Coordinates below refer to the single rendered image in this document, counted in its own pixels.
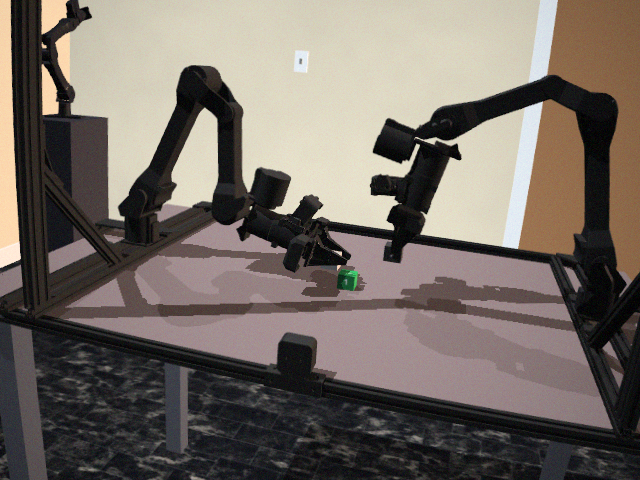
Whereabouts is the green block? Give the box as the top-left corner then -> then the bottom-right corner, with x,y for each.
337,269 -> 358,291

